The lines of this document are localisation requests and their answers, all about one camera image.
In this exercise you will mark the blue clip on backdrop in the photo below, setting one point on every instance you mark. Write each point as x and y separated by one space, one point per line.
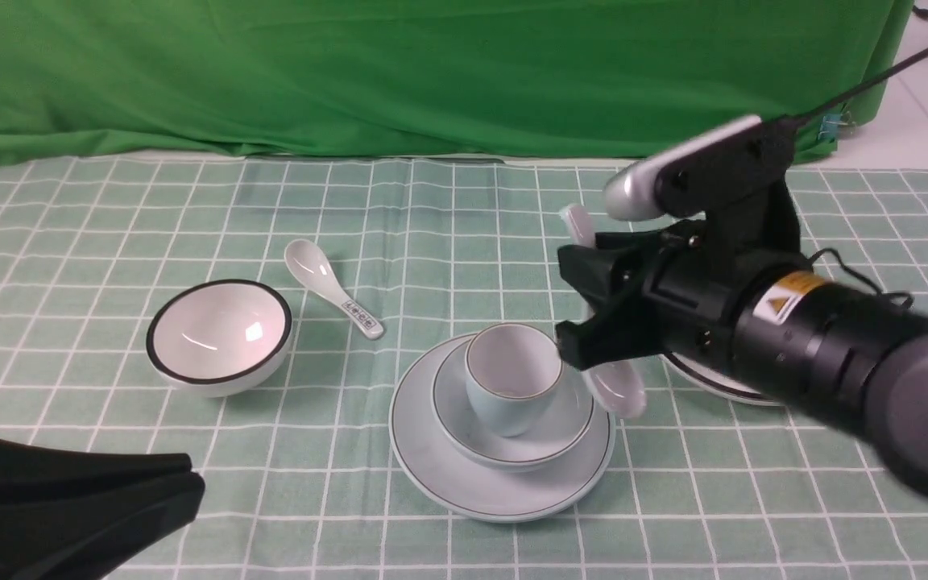
830 127

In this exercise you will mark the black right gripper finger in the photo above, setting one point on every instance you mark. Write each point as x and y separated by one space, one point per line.
89 537

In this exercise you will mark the light blue shallow bowl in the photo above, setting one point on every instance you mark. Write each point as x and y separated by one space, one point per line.
565 422

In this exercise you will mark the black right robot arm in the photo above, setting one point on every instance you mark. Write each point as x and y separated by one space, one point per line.
868 375

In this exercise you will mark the white patterned handle spoon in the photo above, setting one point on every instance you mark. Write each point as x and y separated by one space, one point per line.
309 264

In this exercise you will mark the light blue cup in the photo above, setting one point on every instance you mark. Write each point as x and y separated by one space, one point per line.
512 374

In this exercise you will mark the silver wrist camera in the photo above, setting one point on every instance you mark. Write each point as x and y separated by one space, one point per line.
632 195

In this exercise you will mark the white bowl black rim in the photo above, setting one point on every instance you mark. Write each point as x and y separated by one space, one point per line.
220 338

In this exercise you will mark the green checkered tablecloth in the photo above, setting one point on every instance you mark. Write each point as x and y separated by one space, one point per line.
301 480

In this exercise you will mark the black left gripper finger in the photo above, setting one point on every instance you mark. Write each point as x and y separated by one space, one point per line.
29 468

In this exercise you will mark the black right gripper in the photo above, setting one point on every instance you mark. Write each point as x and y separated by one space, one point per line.
713 298

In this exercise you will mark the plain white ceramic spoon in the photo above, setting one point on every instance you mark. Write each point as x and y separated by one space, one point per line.
616 386

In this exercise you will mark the green backdrop cloth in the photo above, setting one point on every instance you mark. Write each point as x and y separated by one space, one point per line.
537 79

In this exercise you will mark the light blue plate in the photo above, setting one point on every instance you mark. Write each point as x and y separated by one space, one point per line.
463 486

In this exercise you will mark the white plate black rim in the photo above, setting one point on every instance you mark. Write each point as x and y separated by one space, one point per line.
716 383

